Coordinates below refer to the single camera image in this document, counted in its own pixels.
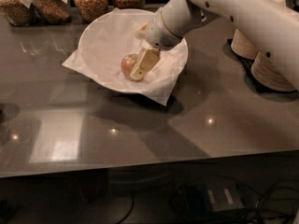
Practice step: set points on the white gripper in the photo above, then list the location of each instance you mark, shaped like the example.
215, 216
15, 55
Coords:
157, 35

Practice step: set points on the yellow red apple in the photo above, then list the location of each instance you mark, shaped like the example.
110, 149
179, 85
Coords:
127, 64

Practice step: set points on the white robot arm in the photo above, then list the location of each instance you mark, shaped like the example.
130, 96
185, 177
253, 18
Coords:
270, 27

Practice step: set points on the white bowl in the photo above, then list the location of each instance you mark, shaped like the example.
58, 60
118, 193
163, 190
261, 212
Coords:
102, 38

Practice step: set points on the white paper liner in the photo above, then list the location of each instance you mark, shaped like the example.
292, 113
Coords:
106, 44

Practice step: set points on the glass jar with light grains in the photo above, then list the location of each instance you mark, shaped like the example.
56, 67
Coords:
90, 10

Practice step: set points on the rear stack of paper bowls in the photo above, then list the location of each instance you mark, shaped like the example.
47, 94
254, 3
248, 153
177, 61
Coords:
242, 47

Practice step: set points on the stack of paper bowls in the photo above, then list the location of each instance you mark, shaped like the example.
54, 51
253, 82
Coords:
267, 74
242, 47

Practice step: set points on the front stack of paper bowls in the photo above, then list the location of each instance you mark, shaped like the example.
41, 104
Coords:
267, 74

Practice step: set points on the glass jar far left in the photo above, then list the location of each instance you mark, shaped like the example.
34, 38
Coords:
18, 12

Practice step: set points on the black tray under stacks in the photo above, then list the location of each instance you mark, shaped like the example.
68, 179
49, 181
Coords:
246, 65

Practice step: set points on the black power adapter box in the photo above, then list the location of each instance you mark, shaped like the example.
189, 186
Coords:
206, 200

